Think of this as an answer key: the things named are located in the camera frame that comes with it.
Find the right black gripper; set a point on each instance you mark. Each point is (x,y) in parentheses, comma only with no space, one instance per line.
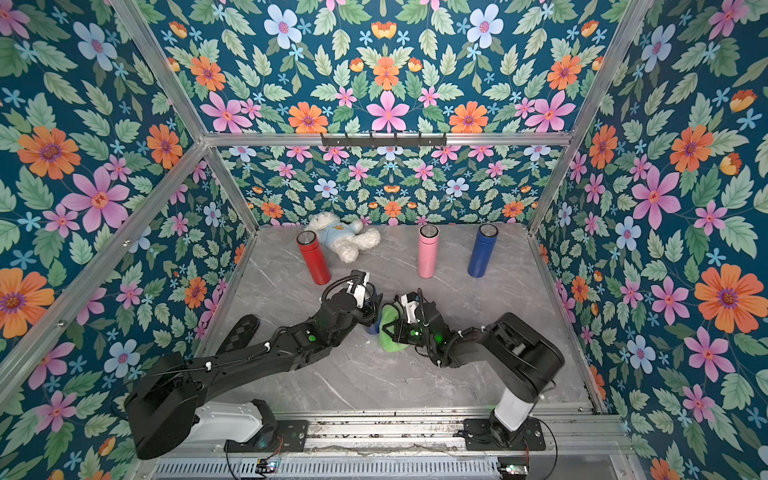
(402,324)

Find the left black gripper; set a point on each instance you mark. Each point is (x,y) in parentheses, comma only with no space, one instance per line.
(368,313)

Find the dark blue thermos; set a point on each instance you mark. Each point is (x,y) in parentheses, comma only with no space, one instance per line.
(374,327)

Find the green microfiber cloth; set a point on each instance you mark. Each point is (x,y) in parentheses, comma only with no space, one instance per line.
(389,327)

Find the red thermos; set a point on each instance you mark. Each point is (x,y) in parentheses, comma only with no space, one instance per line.
(312,253)

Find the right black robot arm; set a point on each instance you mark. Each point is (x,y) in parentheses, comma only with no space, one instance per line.
(523,359)

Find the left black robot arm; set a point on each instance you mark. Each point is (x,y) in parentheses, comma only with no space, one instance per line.
(162,407)

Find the pink thermos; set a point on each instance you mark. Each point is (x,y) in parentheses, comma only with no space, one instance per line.
(428,250)

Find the blue thermos right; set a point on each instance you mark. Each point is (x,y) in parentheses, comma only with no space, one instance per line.
(485,241)

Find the white teddy bear plush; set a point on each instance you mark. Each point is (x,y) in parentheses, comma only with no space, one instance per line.
(346,240)

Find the black checkered oval pad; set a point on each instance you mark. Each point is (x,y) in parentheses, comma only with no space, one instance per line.
(240,335)

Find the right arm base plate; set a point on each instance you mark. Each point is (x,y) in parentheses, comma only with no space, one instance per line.
(490,435)

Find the black wall hook rail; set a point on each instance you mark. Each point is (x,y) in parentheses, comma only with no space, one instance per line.
(370,140)

